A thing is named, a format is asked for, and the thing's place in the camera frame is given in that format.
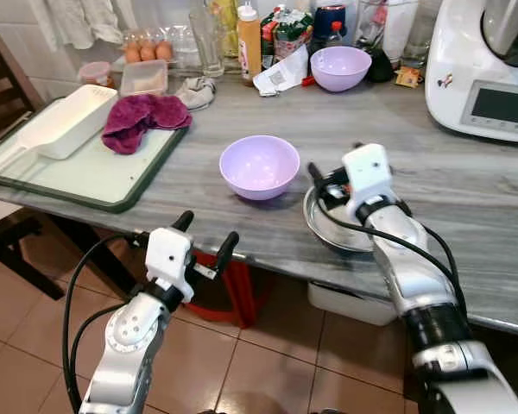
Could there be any round steel plate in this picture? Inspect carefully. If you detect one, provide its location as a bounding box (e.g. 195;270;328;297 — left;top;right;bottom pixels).
303;185;377;254

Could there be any red stool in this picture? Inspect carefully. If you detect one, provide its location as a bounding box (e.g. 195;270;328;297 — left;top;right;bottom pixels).
184;248;275;329

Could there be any lilac plastic bowl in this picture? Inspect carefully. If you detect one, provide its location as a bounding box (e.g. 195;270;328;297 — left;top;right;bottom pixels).
219;135;301;202
310;47;373;93

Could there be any black pouch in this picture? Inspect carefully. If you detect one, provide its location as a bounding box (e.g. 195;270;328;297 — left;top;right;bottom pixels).
367;47;397;85

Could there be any yellow snack packet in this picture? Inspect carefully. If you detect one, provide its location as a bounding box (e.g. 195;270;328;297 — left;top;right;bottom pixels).
395;66;423;89

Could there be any green rimmed cutting board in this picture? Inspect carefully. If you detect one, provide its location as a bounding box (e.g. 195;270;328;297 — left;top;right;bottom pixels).
0;119;192;214

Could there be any white paper packet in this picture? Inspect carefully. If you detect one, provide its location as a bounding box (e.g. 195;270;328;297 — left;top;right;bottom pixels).
253;45;311;97

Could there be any magenta towel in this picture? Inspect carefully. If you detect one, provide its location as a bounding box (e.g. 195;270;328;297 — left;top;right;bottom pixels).
102;94;193;156

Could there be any small red cap bottle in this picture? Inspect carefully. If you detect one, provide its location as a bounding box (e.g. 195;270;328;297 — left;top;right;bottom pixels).
326;22;345;49

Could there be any white storage box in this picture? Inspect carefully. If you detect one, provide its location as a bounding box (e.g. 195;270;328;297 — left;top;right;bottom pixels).
307;280;400;328

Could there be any clear plastic bag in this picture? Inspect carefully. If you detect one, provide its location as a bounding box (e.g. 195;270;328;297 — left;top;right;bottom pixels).
354;0;420;66

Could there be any grey crumpled cloth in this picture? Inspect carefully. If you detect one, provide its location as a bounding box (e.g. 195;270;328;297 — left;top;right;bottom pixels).
174;76;218;111

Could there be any green snack packet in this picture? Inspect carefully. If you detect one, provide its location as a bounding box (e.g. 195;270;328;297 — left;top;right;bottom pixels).
272;8;315;61

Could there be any white kitchen cooking machine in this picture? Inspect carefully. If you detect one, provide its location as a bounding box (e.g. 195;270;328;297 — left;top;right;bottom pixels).
425;0;518;144

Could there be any orange sauce squeeze bottle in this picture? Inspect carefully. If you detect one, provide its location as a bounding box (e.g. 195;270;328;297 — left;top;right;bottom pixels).
237;3;263;86

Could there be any clear plastic food container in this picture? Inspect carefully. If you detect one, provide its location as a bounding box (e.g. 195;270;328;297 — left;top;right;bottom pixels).
119;60;170;97

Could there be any long white plastic tray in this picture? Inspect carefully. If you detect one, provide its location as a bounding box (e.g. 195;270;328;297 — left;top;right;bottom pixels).
0;85;119;185

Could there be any small pink lid jar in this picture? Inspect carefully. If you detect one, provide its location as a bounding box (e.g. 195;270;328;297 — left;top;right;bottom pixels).
78;61;114;90

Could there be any clear drinking glass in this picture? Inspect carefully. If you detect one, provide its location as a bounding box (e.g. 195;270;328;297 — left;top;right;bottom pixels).
188;9;226;78

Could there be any clear egg carton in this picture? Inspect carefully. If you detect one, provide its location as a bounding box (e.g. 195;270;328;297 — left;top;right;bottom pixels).
121;33;176;66

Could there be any white hanging cloth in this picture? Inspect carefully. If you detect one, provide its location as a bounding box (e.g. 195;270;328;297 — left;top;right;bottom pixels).
45;0;141;51

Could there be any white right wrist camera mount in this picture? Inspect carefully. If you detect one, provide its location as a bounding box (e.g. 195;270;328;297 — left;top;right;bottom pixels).
341;144;395;223

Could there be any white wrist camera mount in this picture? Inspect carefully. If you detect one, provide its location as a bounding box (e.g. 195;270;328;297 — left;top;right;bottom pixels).
145;228;196;291
341;144;395;223

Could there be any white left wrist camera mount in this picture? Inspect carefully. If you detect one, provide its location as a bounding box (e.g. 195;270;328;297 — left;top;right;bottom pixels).
145;228;196;291

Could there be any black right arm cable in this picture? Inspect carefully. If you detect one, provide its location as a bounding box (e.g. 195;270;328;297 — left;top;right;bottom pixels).
314;191;468;313

